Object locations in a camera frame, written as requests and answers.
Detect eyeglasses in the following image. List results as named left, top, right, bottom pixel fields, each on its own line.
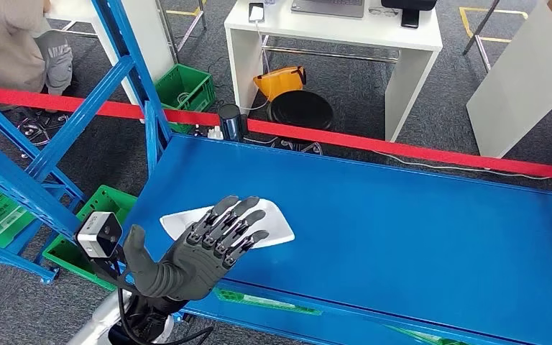
left=367, top=5, right=400, bottom=17

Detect yellow bag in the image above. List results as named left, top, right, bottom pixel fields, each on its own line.
left=253, top=65, right=307, bottom=102

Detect chrome barrier post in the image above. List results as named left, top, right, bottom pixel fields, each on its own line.
left=217, top=103, right=244, bottom=143

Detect blue steel shelving rack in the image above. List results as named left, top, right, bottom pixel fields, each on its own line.
left=0, top=0, right=552, bottom=345
left=0, top=171, right=60, bottom=285

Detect white floor cable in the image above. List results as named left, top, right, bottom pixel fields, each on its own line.
left=373, top=149, right=552, bottom=182

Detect grey laptop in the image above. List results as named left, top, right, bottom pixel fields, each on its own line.
left=290, top=0, right=367, bottom=19

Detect black desktop device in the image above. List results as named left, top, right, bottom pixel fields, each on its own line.
left=380, top=0, right=438, bottom=12

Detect white curved plastic part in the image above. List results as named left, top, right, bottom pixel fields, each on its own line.
left=160, top=198, right=296, bottom=249

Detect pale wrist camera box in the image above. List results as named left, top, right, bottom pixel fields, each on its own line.
left=75, top=211, right=124, bottom=259

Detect white panel table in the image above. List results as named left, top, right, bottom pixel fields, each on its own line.
left=45, top=0, right=177, bottom=106
left=224, top=0, right=443, bottom=143
left=465, top=0, right=552, bottom=159

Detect black round stool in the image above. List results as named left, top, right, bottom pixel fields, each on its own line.
left=266, top=90, right=335, bottom=156

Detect red barrier belt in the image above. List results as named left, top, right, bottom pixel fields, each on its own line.
left=0, top=84, right=552, bottom=183

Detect black smartphone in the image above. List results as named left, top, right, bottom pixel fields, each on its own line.
left=400, top=8, right=420, bottom=29

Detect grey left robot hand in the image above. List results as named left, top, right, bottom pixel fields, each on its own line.
left=123, top=194, right=271, bottom=302

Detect chrome tube frame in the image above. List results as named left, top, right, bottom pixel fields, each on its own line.
left=462, top=0, right=502, bottom=73
left=155, top=0, right=208, bottom=52

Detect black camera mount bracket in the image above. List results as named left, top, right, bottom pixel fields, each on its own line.
left=90, top=252, right=139, bottom=293

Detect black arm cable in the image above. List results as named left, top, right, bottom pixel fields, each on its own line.
left=116, top=285, right=215, bottom=345

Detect chrome swivel chair base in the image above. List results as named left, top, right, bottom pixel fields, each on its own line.
left=14, top=106, right=72, bottom=149

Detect person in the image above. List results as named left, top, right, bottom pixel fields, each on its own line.
left=0, top=0, right=75, bottom=96

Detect green plastic crate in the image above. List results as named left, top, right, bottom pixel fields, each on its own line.
left=42, top=184, right=138, bottom=291
left=385, top=325, right=470, bottom=345
left=0, top=173, right=37, bottom=249
left=215, top=287, right=323, bottom=317
left=154, top=63, right=217, bottom=134

